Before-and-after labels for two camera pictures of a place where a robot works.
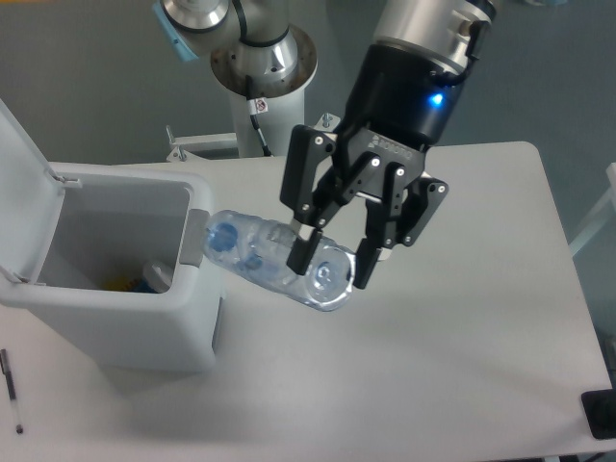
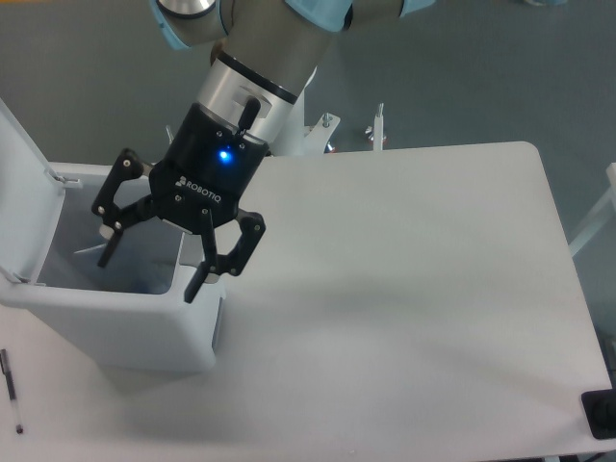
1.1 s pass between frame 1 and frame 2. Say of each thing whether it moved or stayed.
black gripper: moved
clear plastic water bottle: moved
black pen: stayed
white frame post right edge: stayed
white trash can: stayed
